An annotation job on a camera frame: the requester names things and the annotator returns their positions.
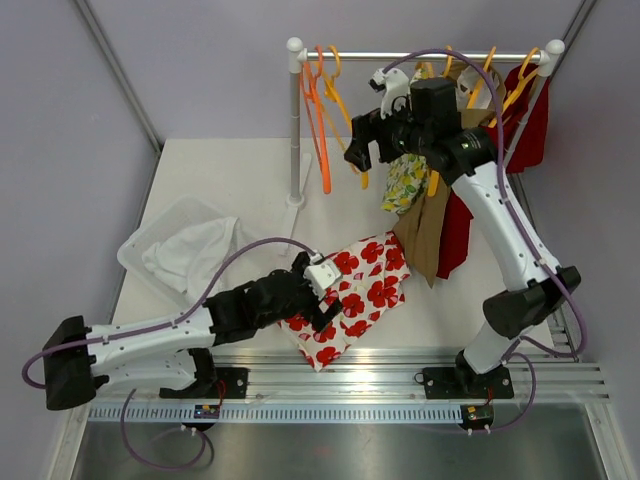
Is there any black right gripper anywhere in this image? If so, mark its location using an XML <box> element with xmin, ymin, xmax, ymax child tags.
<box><xmin>345</xmin><ymin>94</ymin><xmax>432</xmax><ymax>173</ymax></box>

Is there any yellow hanger of poppy skirt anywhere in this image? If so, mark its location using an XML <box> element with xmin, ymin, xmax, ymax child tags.
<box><xmin>321</xmin><ymin>45</ymin><xmax>373</xmax><ymax>190</ymax></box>

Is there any red poppy skirt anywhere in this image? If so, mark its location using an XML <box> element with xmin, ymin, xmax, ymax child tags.
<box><xmin>278</xmin><ymin>231</ymin><xmax>411</xmax><ymax>372</ymax></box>

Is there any lemon print skirt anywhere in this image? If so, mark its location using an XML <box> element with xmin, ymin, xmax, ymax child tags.
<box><xmin>380</xmin><ymin>67</ymin><xmax>435</xmax><ymax>216</ymax></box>

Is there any orange hanger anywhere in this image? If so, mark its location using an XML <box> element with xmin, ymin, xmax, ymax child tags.
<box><xmin>301</xmin><ymin>45</ymin><xmax>332</xmax><ymax>194</ymax></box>

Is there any yellow hanger of lemon skirt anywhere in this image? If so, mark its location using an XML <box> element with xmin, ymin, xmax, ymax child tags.
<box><xmin>414</xmin><ymin>56</ymin><xmax>453</xmax><ymax>197</ymax></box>

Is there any yellow hanger of tan skirt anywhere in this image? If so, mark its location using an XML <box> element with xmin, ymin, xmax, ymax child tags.
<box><xmin>467</xmin><ymin>46</ymin><xmax>497</xmax><ymax>109</ymax></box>

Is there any tan corduroy skirt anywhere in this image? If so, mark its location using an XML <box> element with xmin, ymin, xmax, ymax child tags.
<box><xmin>393</xmin><ymin>61</ymin><xmax>495</xmax><ymax>286</ymax></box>

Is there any white skirt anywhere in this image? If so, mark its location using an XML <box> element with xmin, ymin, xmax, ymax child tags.
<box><xmin>142</xmin><ymin>217</ymin><xmax>239</xmax><ymax>305</ymax></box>

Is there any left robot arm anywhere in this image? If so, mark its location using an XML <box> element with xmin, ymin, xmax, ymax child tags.
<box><xmin>43</xmin><ymin>252</ymin><xmax>342</xmax><ymax>411</ymax></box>

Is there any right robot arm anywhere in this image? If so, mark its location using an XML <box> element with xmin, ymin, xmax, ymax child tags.
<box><xmin>344</xmin><ymin>70</ymin><xmax>581</xmax><ymax>396</ymax></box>

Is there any yellow hanger of red skirt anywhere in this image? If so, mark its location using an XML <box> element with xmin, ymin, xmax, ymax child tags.
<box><xmin>502</xmin><ymin>47</ymin><xmax>541</xmax><ymax>127</ymax></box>

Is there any translucent plastic basket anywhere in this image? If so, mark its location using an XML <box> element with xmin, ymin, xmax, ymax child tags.
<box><xmin>116</xmin><ymin>194</ymin><xmax>241</xmax><ymax>306</ymax></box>

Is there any white clothes rack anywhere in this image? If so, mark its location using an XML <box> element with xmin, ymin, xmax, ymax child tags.
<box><xmin>282</xmin><ymin>37</ymin><xmax>566</xmax><ymax>238</ymax></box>

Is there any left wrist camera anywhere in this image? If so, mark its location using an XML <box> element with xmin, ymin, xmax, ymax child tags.
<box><xmin>303</xmin><ymin>251</ymin><xmax>342</xmax><ymax>300</ymax></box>

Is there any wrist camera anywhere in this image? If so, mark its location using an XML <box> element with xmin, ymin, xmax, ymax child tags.
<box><xmin>369</xmin><ymin>68</ymin><xmax>409</xmax><ymax>119</ymax></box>
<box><xmin>303</xmin><ymin>251</ymin><xmax>342</xmax><ymax>300</ymax></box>

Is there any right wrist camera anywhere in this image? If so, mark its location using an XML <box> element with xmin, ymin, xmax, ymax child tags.
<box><xmin>369</xmin><ymin>68</ymin><xmax>409</xmax><ymax>119</ymax></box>

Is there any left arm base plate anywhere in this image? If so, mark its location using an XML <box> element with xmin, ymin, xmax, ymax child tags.
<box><xmin>159</xmin><ymin>367</ymin><xmax>249</xmax><ymax>400</ymax></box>

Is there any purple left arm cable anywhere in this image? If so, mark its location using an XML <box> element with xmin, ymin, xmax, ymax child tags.
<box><xmin>21</xmin><ymin>236</ymin><xmax>321</xmax><ymax>474</ymax></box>

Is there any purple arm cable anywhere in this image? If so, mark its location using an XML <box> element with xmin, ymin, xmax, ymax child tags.
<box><xmin>382</xmin><ymin>48</ymin><xmax>587</xmax><ymax>432</ymax></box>
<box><xmin>21</xmin><ymin>236</ymin><xmax>321</xmax><ymax>474</ymax></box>

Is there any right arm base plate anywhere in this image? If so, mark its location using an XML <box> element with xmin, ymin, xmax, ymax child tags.
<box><xmin>416</xmin><ymin>366</ymin><xmax>514</xmax><ymax>400</ymax></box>

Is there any slotted cable duct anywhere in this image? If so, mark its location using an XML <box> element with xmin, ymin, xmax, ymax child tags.
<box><xmin>88</xmin><ymin>403</ymin><xmax>478</xmax><ymax>424</ymax></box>

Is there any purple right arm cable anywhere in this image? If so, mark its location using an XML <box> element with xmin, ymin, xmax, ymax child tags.
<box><xmin>382</xmin><ymin>48</ymin><xmax>587</xmax><ymax>432</ymax></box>

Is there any aluminium rail frame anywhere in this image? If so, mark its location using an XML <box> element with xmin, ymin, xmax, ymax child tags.
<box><xmin>94</xmin><ymin>348</ymin><xmax>609</xmax><ymax>403</ymax></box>

